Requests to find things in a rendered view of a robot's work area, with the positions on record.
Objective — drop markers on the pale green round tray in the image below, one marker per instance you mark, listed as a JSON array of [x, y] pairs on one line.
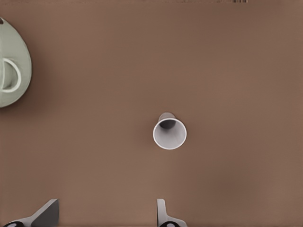
[[11, 47]]

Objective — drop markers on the white IKEA cup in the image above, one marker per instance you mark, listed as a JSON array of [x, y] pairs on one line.
[[170, 136]]

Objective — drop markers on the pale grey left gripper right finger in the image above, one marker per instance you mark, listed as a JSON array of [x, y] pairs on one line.
[[163, 212]]

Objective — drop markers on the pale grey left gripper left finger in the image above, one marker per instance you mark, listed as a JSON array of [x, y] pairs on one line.
[[45, 214]]

